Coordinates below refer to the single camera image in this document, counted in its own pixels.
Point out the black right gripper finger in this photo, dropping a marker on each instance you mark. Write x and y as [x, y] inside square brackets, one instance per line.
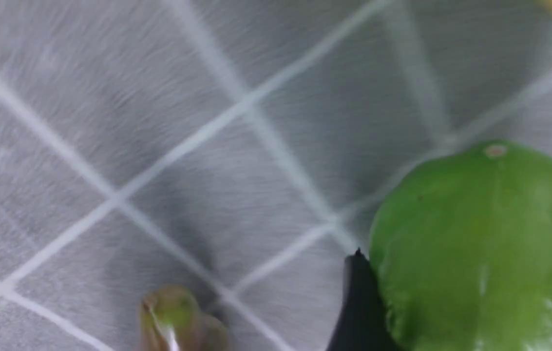
[361, 323]

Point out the green toy gourd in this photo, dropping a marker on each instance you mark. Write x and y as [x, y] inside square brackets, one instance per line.
[462, 250]

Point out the purple toy eggplant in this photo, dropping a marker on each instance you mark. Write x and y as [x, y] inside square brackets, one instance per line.
[171, 315]

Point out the grey checkered tablecloth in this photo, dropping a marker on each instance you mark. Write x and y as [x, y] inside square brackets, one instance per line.
[237, 147]

